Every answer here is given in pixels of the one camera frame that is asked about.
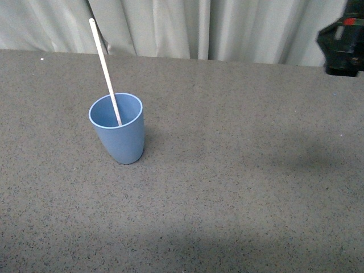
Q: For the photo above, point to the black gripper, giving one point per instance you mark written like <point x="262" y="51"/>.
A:
<point x="342" y="42"/>

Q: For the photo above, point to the light wooden chopstick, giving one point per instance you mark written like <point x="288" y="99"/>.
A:
<point x="97" y="42"/>

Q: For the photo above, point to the blue plastic cup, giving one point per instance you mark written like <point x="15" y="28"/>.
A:
<point x="125" y="142"/>

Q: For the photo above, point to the grey-white curtain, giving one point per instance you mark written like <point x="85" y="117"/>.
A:
<point x="274" y="32"/>

